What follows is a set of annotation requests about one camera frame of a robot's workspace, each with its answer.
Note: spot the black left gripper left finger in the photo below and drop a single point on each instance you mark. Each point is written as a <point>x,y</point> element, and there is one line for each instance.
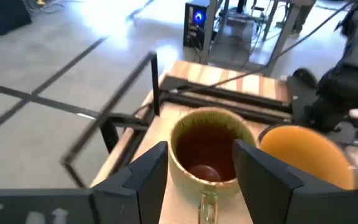
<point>141,189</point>

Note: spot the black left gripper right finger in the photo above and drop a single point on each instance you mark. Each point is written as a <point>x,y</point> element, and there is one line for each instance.
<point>266,186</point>

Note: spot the green glazed mug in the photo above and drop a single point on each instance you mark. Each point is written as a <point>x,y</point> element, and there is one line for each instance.
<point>182,180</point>

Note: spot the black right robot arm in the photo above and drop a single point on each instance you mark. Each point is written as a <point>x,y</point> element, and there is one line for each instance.
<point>340,90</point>

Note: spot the yellow speckled mug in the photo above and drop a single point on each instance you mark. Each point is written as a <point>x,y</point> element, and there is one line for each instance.
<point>306,152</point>

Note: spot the black computer tower lit fan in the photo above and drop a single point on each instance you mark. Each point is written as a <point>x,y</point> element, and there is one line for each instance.
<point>196,25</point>

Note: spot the dark box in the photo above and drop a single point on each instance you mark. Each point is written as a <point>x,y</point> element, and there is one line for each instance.
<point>5,15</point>

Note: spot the black table edge rail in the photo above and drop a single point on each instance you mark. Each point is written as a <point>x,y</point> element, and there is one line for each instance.
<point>228,99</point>

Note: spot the grey metal table frame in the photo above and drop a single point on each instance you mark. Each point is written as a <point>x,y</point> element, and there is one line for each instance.
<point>283,34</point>

